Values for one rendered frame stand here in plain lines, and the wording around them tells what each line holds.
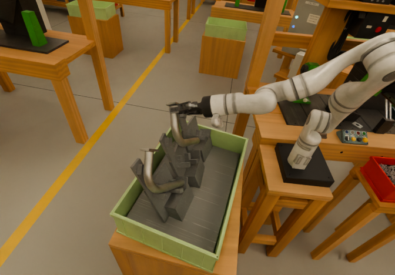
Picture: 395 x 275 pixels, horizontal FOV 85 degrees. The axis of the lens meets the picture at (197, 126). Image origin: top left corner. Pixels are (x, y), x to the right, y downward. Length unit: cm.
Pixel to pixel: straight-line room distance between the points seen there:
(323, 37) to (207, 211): 136
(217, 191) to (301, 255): 114
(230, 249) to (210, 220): 14
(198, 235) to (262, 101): 59
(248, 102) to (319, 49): 119
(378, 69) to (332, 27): 111
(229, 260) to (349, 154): 100
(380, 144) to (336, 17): 83
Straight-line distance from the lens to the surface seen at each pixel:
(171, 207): 93
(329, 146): 152
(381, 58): 71
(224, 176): 113
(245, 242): 171
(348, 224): 169
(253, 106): 69
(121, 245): 104
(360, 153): 165
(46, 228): 213
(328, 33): 180
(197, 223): 99
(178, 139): 80
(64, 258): 198
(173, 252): 96
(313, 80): 69
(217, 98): 72
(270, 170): 123
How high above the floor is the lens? 175
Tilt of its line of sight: 41 degrees down
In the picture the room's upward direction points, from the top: 6 degrees clockwise
